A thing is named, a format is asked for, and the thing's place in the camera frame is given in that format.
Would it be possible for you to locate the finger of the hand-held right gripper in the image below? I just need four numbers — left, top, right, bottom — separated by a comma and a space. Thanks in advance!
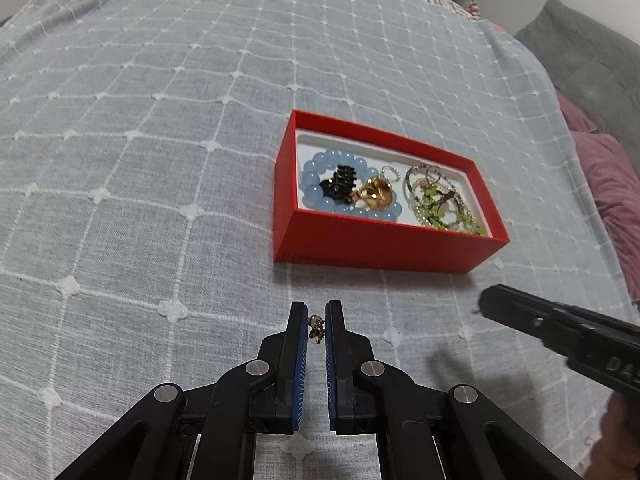
478, 284, 640, 396

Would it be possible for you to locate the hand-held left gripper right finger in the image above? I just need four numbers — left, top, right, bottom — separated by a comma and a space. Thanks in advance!
325, 300, 583, 480

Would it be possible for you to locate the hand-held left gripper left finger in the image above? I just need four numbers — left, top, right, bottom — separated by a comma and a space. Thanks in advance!
52, 301, 309, 480

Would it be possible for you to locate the red jewelry box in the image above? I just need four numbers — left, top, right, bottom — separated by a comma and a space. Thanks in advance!
273, 109, 511, 275

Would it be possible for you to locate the gold round ornament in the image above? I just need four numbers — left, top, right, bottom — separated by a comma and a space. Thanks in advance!
352, 176, 397, 212

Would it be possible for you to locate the clear crystal bracelet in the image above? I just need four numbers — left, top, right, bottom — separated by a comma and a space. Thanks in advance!
403, 162, 468, 228

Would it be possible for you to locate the black hair clip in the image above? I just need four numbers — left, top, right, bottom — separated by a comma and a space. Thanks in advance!
320, 164, 359, 206

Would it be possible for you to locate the person's right hand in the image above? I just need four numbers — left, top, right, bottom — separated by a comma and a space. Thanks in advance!
585, 390, 640, 480

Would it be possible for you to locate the purple pillow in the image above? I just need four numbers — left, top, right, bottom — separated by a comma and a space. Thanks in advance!
554, 89, 640, 288

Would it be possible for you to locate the grey checked blanket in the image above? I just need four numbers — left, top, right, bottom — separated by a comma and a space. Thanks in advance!
0, 0, 640, 480

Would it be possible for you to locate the dark grey pillow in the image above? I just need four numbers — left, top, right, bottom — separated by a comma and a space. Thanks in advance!
514, 0, 640, 143

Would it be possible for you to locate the green bead bracelet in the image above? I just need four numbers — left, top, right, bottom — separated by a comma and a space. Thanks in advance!
417, 187, 487, 237

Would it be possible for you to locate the blue bead bracelet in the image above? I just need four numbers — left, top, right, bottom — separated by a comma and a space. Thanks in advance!
300, 149, 403, 222

